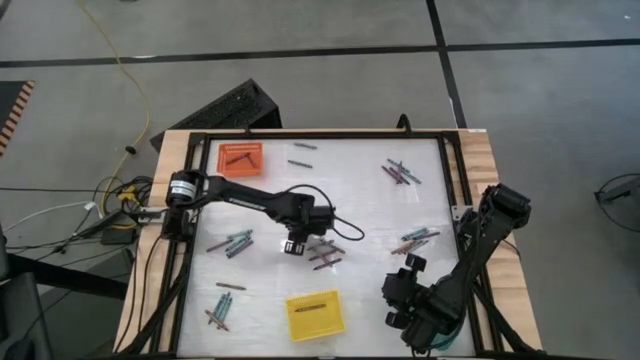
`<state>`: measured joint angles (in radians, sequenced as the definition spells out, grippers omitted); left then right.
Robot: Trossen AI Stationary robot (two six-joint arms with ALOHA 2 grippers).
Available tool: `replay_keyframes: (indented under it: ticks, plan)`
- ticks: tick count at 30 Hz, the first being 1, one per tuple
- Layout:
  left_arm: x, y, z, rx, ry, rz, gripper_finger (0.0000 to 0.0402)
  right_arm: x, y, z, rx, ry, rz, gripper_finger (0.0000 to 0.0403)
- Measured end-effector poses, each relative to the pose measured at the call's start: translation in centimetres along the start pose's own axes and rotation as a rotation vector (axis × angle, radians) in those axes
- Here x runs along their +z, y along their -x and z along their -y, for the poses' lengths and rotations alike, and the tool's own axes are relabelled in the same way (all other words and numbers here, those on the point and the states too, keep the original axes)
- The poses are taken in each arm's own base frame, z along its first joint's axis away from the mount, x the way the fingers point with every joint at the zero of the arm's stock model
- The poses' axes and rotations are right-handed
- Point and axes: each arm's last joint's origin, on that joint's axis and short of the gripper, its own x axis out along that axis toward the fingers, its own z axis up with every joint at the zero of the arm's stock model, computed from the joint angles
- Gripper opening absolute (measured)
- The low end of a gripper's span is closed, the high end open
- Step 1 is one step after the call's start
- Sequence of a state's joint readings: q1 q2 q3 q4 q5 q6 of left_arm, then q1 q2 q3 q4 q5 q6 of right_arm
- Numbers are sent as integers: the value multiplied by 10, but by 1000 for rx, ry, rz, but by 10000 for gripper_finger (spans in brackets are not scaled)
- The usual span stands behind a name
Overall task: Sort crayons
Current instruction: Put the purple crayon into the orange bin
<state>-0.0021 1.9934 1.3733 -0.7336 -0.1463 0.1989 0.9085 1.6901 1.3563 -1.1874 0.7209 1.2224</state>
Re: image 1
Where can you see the orange plastic basket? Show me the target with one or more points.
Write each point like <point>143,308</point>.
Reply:
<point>255,172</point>

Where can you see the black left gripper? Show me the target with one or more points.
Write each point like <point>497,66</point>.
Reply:
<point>297,240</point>

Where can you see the black metal floor bar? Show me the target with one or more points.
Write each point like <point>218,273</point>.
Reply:
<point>70,279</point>

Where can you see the black power brick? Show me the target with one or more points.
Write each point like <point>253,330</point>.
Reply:
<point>117,236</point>

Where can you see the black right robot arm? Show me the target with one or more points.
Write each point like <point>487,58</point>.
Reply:
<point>465,270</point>

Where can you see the teal plastic tray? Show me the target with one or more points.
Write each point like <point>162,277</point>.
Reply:
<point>450,341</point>

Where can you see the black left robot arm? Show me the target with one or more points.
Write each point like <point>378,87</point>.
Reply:
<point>250,197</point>

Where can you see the yellow plastic basket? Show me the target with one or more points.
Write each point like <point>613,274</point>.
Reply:
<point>315,327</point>

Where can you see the black metal table frame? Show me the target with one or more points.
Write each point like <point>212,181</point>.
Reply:
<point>325,134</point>

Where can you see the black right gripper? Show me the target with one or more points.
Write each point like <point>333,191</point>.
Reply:
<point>402,295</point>

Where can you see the wooden table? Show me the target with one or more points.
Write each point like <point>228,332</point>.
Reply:
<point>172,150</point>

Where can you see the black orange striped mat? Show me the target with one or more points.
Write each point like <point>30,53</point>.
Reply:
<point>10,100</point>

